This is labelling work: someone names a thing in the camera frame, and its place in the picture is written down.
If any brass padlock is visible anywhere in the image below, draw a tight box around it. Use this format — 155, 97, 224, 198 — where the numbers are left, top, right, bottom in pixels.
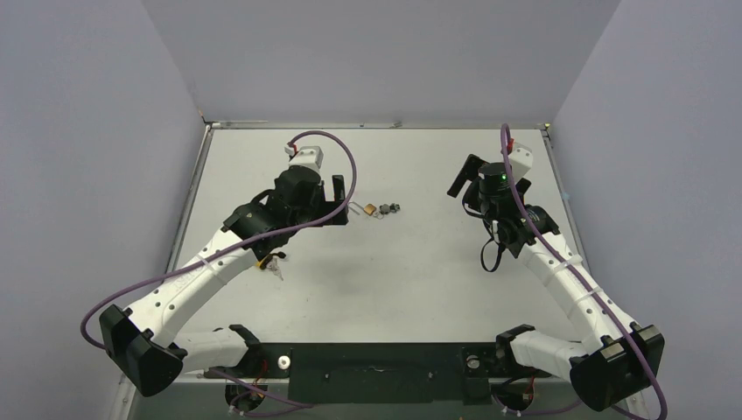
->
348, 201, 377, 217

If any brass padlock key bunch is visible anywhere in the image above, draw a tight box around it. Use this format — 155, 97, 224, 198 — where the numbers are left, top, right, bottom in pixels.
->
374, 203, 401, 220

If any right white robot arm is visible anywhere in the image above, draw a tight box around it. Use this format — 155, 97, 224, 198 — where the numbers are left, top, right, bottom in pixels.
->
447, 154, 665, 411

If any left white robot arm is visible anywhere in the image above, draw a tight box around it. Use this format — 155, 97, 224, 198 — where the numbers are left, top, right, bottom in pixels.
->
99, 165, 347, 397

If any yellow padlock key bunch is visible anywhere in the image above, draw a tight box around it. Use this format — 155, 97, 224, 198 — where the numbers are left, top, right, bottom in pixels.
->
265, 259, 284, 281

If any yellow padlock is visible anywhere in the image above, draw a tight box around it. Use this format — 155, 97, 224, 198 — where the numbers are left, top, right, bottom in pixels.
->
256, 251, 287, 270

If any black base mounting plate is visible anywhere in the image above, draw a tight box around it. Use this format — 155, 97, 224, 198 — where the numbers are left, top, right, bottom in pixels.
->
207, 342, 536, 405

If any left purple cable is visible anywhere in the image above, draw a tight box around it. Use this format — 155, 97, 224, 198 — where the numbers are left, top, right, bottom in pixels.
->
80, 129, 358, 351

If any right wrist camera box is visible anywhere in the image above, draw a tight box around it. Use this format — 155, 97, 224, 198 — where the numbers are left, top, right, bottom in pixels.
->
506, 139, 534, 184

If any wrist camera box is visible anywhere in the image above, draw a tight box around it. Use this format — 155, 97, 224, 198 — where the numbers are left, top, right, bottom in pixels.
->
506, 139, 534, 184
285, 144, 324, 173

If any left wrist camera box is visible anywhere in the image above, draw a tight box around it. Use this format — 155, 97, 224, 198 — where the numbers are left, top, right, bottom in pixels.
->
285, 144, 324, 173

